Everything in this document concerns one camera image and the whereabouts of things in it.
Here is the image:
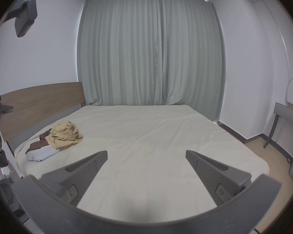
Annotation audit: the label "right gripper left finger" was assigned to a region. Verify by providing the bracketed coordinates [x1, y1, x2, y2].
[40, 151, 108, 207]

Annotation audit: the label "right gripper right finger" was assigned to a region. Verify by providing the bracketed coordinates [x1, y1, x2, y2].
[186, 150, 252, 207]

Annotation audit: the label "tan shorts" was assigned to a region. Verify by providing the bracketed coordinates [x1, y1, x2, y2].
[45, 121, 83, 150]

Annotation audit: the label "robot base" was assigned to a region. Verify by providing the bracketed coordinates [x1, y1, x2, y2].
[0, 166, 30, 225]

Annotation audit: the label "bed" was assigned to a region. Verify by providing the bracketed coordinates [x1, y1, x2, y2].
[0, 82, 269, 222]

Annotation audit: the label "white garment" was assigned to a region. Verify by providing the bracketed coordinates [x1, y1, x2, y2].
[26, 145, 64, 162]

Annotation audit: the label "brown garment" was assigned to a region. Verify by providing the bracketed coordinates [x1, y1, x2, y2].
[25, 129, 52, 155]

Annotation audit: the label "grey console table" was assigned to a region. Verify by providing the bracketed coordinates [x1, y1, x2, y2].
[263, 102, 293, 160]

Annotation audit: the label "grey-green curtain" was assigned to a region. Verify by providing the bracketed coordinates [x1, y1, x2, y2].
[76, 0, 226, 122]

